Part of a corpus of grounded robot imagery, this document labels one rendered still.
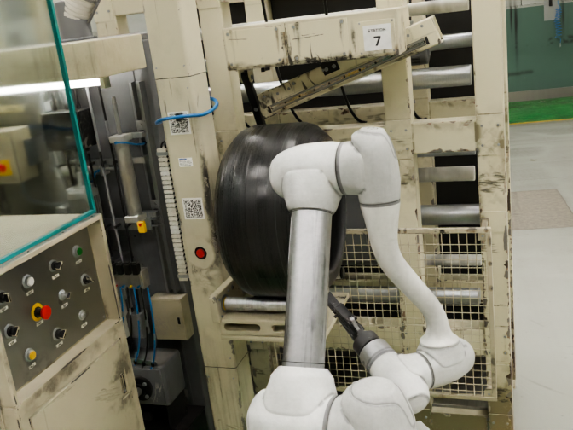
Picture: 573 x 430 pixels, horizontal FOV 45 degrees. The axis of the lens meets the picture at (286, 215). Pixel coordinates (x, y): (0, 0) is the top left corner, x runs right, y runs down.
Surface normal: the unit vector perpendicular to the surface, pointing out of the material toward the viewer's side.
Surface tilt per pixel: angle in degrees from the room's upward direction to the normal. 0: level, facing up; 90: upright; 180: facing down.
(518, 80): 90
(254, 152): 34
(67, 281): 90
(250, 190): 61
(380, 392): 4
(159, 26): 90
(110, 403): 90
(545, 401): 0
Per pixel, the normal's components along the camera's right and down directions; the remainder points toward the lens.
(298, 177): -0.45, -0.11
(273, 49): -0.31, 0.31
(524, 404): -0.12, -0.95
